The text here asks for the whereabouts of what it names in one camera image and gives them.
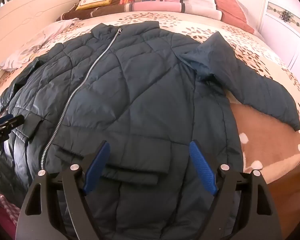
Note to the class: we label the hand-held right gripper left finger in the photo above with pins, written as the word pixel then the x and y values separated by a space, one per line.
pixel 97 166

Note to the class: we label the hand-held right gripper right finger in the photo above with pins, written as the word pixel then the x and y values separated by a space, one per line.
pixel 203 168

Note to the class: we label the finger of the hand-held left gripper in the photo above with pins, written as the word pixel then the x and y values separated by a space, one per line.
pixel 16 121
pixel 2 118

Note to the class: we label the dark teal quilted jacket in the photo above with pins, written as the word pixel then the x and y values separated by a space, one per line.
pixel 140 100

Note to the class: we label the tan blanket with white spots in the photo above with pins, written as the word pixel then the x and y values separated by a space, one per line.
pixel 262 140

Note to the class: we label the pink checked cloth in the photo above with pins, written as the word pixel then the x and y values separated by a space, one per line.
pixel 6 207

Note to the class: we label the pale lilac cloth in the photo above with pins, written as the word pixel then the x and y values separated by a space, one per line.
pixel 30 47

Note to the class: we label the white bed headboard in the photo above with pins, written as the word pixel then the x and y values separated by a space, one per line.
pixel 32 7

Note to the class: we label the leaf print bed blanket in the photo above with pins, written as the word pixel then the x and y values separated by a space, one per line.
pixel 262 52

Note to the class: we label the brown blanket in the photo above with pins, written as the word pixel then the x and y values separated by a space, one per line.
pixel 90 12

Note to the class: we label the salmon pink pillow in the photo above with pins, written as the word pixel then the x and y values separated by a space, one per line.
pixel 231 10

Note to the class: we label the white striped folded blanket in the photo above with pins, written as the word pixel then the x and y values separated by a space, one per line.
pixel 197 0

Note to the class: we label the white wardrobe with floral panels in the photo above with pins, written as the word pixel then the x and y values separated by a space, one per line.
pixel 287 22

